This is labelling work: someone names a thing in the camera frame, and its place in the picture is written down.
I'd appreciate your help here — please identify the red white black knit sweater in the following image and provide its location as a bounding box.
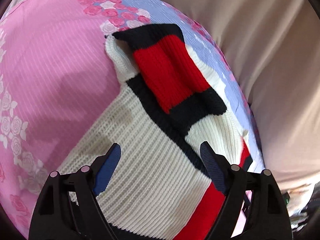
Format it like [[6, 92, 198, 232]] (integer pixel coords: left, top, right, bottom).
[[59, 24, 252, 239]]

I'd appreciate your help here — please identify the pink floral bed sheet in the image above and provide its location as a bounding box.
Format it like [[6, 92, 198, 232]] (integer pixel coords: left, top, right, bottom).
[[1, 0, 264, 237]]

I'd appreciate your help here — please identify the beige curtain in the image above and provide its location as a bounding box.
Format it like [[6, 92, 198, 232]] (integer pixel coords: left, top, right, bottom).
[[163, 0, 319, 189]]

